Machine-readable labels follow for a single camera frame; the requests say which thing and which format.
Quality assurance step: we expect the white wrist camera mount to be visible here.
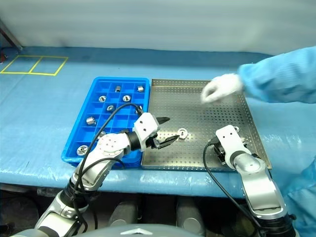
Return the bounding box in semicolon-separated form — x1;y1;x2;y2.
132;112;161;152
215;124;251;171

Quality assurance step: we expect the grey rounded cylinder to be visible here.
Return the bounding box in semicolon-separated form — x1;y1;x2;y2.
176;197;205;235
108;199;139;227

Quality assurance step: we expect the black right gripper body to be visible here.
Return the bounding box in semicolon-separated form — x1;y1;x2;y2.
208;137;227;163

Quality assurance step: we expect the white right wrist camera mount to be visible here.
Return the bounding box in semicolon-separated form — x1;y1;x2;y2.
215;124;251;171

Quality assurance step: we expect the perforated metal tray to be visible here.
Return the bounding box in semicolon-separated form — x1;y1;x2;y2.
140;79;272;171

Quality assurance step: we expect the blue plastic table cover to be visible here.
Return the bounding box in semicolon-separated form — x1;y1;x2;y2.
0;45;316;199

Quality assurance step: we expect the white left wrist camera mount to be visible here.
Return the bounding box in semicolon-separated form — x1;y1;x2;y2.
132;112;161;152

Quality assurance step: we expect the grey metal frame bar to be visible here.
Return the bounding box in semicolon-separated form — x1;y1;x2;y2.
0;18;23;50

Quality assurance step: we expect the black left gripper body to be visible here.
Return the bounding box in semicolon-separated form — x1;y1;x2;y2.
147;132;160;149

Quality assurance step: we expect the blue gowned person body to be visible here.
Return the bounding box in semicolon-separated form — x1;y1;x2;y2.
281;150;316;237

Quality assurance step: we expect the blue compartment tray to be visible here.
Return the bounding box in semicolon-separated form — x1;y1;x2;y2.
61;77;151;168

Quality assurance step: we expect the grey robot torso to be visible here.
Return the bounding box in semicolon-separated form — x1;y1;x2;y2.
98;223;200;237

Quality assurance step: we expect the white gloved person hand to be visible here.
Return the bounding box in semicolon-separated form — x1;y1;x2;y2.
200;73;244;104

